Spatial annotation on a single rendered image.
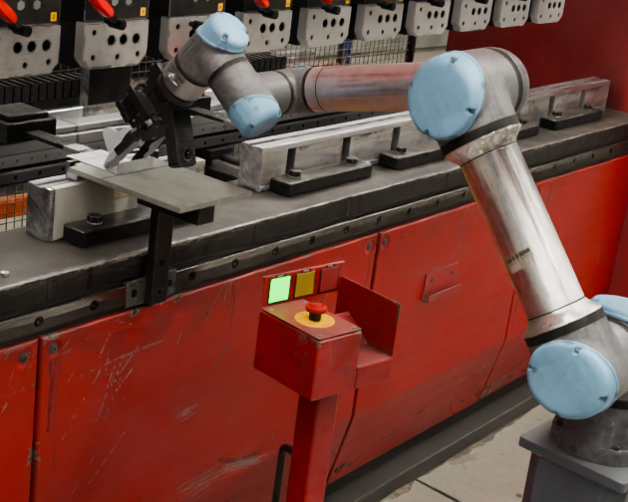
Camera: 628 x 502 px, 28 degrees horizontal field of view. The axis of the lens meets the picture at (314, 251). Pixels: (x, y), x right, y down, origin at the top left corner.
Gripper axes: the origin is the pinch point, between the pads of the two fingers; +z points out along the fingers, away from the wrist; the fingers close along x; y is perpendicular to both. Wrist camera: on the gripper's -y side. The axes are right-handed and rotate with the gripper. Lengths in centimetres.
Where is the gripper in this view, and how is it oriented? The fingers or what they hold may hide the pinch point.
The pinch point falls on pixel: (124, 163)
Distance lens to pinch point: 221.4
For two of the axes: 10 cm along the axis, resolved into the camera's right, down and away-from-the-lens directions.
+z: -6.0, 5.3, 6.0
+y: -5.2, -8.3, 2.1
